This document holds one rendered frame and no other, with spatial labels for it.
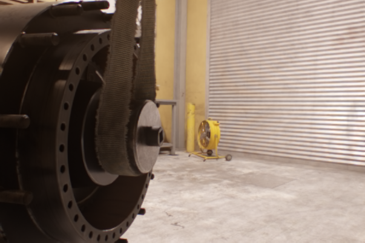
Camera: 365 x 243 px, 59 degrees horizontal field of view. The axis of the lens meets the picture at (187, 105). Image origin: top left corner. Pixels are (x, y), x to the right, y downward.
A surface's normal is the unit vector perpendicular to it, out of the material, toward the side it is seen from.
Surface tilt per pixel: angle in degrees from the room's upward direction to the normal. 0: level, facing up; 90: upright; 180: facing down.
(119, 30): 93
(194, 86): 90
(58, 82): 64
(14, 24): 47
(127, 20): 92
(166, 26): 90
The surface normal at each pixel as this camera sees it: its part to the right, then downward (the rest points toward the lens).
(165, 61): 0.76, 0.00
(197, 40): -0.65, -0.03
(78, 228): 0.97, 0.02
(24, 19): -0.16, -0.72
